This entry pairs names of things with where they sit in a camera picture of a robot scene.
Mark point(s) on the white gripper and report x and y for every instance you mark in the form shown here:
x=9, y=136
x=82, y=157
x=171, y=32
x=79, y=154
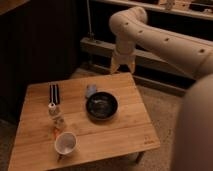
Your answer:
x=122, y=59

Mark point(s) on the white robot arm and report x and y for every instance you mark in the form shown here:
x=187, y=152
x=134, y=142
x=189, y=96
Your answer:
x=193, y=142

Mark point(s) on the wooden bench ledge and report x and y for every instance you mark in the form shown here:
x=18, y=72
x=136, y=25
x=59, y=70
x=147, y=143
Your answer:
x=143, y=58

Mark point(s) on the black bowl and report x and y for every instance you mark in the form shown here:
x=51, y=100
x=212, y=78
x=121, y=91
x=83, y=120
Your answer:
x=101, y=106

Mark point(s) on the metal pole stand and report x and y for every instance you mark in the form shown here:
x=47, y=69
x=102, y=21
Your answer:
x=90, y=32

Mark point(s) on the black chopstick left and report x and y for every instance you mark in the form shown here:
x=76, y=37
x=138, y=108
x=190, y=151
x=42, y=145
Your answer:
x=50, y=94

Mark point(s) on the wooden table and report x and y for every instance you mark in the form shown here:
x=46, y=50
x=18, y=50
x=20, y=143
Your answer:
x=130, y=131

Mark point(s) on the white sauce bottle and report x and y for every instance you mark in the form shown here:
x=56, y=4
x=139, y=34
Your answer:
x=56, y=116

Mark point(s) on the background shelf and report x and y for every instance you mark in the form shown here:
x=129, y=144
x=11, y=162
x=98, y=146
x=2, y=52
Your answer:
x=176, y=7

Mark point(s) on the white cup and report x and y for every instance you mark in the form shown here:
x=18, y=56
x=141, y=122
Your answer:
x=65, y=143

